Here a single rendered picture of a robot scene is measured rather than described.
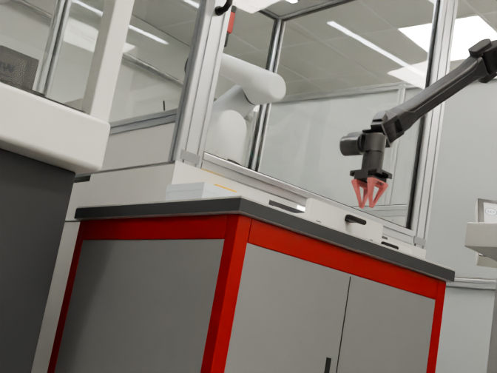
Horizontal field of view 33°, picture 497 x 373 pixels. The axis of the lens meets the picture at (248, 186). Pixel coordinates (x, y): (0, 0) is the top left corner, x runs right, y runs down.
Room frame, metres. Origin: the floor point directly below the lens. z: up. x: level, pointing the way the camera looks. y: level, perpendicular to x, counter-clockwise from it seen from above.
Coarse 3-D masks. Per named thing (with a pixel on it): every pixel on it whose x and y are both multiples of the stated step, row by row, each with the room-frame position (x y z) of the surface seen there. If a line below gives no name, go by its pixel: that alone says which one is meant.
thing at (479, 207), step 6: (480, 198) 2.87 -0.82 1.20; (480, 204) 2.85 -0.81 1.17; (480, 210) 2.83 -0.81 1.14; (480, 216) 2.80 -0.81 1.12; (480, 222) 2.78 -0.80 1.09; (480, 258) 2.68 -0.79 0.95; (486, 258) 2.68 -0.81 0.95; (480, 264) 2.70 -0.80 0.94; (486, 264) 2.70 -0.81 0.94; (492, 264) 2.69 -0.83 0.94
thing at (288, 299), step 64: (128, 256) 1.68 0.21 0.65; (192, 256) 1.51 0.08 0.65; (256, 256) 1.45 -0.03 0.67; (320, 256) 1.55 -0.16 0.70; (384, 256) 1.64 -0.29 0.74; (64, 320) 1.83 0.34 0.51; (128, 320) 1.64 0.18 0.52; (192, 320) 1.48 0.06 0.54; (256, 320) 1.47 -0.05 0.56; (320, 320) 1.57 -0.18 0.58; (384, 320) 1.68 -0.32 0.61
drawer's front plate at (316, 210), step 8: (312, 200) 2.11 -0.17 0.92; (312, 208) 2.11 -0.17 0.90; (320, 208) 2.13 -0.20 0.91; (328, 208) 2.15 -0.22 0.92; (336, 208) 2.16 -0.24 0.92; (304, 216) 2.12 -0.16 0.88; (312, 216) 2.11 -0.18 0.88; (320, 216) 2.13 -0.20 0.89; (328, 216) 2.15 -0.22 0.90; (336, 216) 2.17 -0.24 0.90; (344, 216) 2.19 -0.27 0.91; (360, 216) 2.22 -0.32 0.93; (328, 224) 2.15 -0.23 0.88; (336, 224) 2.17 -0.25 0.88; (344, 224) 2.19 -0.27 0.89; (352, 224) 2.21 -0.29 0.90; (360, 224) 2.23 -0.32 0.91; (368, 224) 2.25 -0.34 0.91; (376, 224) 2.27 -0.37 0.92; (352, 232) 2.21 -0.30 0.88; (360, 232) 2.23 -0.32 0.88; (368, 232) 2.25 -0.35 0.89; (376, 232) 2.27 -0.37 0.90; (376, 240) 2.27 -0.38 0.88
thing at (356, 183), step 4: (380, 176) 2.17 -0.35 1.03; (352, 180) 2.19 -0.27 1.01; (356, 180) 2.18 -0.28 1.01; (364, 180) 2.20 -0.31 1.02; (384, 180) 2.18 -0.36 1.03; (352, 184) 2.19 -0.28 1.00; (356, 184) 2.18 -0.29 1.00; (360, 184) 2.19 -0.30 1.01; (364, 184) 2.20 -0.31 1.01; (356, 188) 2.19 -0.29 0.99; (364, 188) 2.21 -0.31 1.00; (356, 192) 2.19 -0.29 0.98; (364, 192) 2.22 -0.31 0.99; (356, 196) 2.19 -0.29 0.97; (360, 196) 2.19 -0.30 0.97; (364, 196) 2.21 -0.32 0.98; (360, 200) 2.19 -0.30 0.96; (364, 200) 2.20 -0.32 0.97; (360, 204) 2.20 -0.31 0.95; (364, 204) 2.20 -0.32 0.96
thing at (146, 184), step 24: (144, 168) 2.14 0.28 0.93; (168, 168) 2.05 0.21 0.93; (192, 168) 2.06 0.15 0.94; (72, 192) 2.42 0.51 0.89; (96, 192) 2.31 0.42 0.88; (120, 192) 2.21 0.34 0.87; (144, 192) 2.12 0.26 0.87; (240, 192) 2.17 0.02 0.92; (264, 192) 2.22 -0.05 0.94; (72, 216) 2.40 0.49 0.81
